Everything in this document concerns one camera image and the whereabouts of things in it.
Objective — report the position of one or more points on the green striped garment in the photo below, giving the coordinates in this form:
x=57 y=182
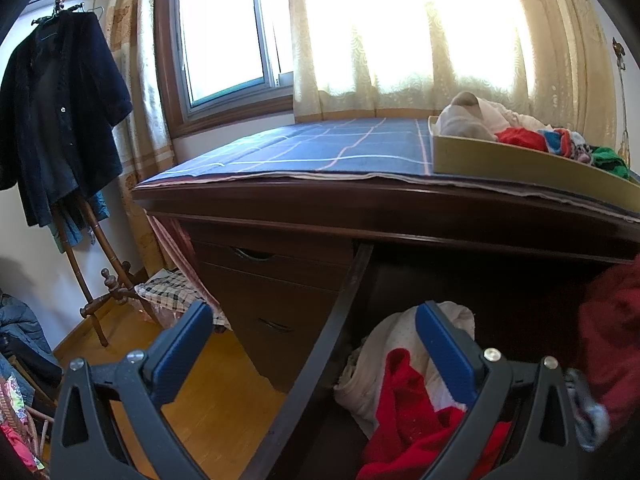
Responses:
x=607 y=157

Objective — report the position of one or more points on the blue plaid tablecloth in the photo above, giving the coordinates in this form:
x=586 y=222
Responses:
x=325 y=150

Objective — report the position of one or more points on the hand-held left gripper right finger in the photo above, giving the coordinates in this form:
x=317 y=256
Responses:
x=445 y=352

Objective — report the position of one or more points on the wooden coat rack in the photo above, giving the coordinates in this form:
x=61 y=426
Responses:
x=95 y=240

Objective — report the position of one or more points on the pale padded bra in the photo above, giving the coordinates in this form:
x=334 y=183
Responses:
x=465 y=120

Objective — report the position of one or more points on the checked cloth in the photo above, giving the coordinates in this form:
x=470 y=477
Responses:
x=170 y=292

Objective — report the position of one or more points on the teal garment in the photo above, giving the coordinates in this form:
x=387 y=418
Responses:
x=100 y=207

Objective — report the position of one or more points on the dark navy coat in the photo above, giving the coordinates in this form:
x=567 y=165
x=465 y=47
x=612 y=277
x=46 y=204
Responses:
x=60 y=110

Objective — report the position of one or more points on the pink striped cloth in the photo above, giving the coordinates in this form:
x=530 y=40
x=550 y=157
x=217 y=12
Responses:
x=175 y=250

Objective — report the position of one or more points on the grey-blue jacket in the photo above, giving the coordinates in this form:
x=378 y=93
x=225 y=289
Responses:
x=20 y=320

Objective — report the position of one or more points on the dark wooden drawer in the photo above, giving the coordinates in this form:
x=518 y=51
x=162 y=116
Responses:
x=325 y=330

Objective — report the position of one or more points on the shallow closed desk drawer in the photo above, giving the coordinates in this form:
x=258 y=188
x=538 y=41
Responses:
x=310 y=270

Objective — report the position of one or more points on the white dotted underwear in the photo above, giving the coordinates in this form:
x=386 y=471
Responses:
x=385 y=350

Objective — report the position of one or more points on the cream lace curtain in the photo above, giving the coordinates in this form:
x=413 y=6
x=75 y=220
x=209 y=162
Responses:
x=400 y=60

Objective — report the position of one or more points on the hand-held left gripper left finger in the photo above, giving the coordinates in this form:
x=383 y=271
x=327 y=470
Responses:
x=182 y=347

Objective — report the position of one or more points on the deep closed desk drawer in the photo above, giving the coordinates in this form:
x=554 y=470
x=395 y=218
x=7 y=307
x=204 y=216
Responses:
x=280 y=350

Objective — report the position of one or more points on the dark wooden desk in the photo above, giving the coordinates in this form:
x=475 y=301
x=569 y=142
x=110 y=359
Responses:
x=400 y=205

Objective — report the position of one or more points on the dark red garment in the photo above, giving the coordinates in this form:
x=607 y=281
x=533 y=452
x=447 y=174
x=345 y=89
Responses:
x=615 y=320

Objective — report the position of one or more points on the shallow yellow tray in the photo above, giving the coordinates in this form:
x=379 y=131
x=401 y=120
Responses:
x=500 y=165

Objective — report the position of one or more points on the wood-framed window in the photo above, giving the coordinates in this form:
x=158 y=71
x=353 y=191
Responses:
x=220 y=35

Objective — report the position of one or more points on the beige garment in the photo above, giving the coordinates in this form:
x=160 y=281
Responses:
x=505 y=115

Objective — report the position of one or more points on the bright red underwear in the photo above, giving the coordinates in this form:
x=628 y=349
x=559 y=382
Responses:
x=515 y=137

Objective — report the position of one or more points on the cream curtain with brown pattern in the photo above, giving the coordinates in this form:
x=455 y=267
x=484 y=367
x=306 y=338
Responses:
x=135 y=110

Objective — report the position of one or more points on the curtain tieback tassel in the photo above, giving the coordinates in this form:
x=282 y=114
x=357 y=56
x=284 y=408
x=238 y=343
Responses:
x=624 y=150

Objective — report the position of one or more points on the blue-grey sock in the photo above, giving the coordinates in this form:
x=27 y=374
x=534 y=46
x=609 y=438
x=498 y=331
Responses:
x=590 y=420

